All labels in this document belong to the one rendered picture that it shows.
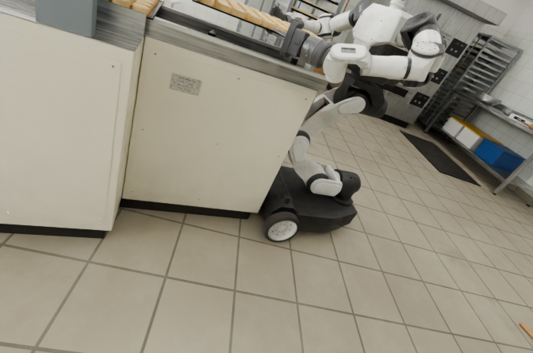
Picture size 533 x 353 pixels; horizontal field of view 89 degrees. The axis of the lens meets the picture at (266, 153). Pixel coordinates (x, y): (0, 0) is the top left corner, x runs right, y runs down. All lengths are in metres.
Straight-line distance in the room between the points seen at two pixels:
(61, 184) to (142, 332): 0.59
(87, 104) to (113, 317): 0.73
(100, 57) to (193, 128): 0.45
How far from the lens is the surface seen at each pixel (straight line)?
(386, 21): 1.34
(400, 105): 5.20
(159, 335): 1.21
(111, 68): 0.91
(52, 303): 1.27
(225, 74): 1.09
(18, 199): 1.28
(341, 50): 0.92
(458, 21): 5.19
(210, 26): 1.35
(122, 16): 1.02
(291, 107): 1.20
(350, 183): 1.79
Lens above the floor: 1.11
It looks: 29 degrees down
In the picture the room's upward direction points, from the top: 24 degrees clockwise
